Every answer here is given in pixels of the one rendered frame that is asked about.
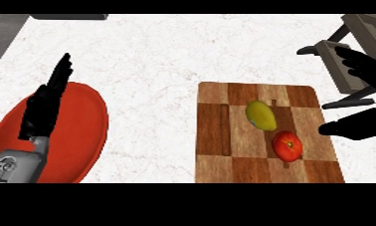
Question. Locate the red plate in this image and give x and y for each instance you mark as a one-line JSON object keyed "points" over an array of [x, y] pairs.
{"points": [[73, 130]]}

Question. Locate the checkered wooden cutting board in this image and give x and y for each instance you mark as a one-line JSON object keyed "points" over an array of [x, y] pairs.
{"points": [[234, 143]]}

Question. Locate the dark grey flat appliance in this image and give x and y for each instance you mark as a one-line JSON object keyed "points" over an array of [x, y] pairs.
{"points": [[67, 16]]}

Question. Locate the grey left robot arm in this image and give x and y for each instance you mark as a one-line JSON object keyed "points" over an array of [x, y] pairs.
{"points": [[23, 163]]}

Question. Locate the yellow-green lemon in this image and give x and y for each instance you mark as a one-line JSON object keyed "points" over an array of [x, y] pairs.
{"points": [[261, 115]]}

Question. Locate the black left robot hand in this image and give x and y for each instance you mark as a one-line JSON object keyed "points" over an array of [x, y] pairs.
{"points": [[42, 104]]}

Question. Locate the grey tiered basket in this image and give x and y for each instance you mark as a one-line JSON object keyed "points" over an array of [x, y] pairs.
{"points": [[348, 67]]}

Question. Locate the red tomato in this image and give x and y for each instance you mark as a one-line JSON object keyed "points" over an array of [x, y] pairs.
{"points": [[287, 145]]}

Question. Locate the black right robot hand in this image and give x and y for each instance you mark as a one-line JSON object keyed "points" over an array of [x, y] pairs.
{"points": [[356, 127]]}

